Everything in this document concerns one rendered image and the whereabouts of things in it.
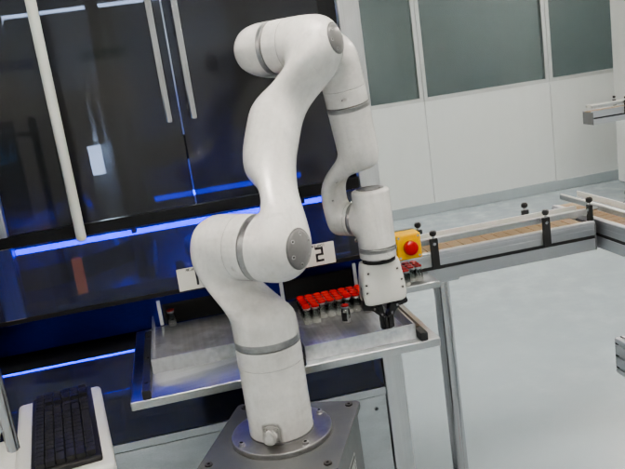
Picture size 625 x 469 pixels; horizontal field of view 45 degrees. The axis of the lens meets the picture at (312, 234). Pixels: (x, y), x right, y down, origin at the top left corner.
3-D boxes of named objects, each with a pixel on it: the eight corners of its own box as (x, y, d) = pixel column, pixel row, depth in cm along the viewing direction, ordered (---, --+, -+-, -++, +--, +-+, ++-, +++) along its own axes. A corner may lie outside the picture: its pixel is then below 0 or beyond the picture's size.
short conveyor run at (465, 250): (385, 293, 221) (378, 241, 217) (371, 280, 236) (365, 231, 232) (600, 250, 232) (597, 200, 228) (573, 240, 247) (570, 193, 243)
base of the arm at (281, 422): (321, 459, 131) (306, 360, 127) (219, 461, 136) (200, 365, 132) (340, 408, 149) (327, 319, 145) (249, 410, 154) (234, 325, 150)
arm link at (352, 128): (291, 114, 162) (324, 242, 173) (354, 108, 153) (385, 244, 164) (313, 101, 169) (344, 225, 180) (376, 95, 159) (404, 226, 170)
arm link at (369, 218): (348, 249, 169) (384, 250, 164) (339, 192, 166) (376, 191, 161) (366, 239, 176) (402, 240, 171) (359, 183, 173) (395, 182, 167)
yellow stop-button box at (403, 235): (390, 256, 216) (387, 231, 214) (414, 251, 217) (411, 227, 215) (398, 261, 209) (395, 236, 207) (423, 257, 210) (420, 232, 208)
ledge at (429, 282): (382, 283, 225) (381, 276, 224) (423, 274, 227) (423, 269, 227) (396, 295, 211) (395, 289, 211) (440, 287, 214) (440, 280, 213)
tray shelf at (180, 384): (137, 338, 207) (136, 331, 207) (381, 289, 219) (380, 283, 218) (131, 411, 161) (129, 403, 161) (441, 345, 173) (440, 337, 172)
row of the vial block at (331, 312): (301, 320, 196) (299, 303, 195) (368, 307, 199) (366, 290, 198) (303, 323, 194) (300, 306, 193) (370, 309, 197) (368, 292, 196)
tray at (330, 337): (283, 315, 202) (280, 303, 202) (376, 297, 207) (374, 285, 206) (306, 361, 170) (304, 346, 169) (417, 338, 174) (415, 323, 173)
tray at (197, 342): (153, 328, 208) (152, 315, 207) (247, 309, 212) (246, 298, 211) (153, 374, 175) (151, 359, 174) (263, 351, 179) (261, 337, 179)
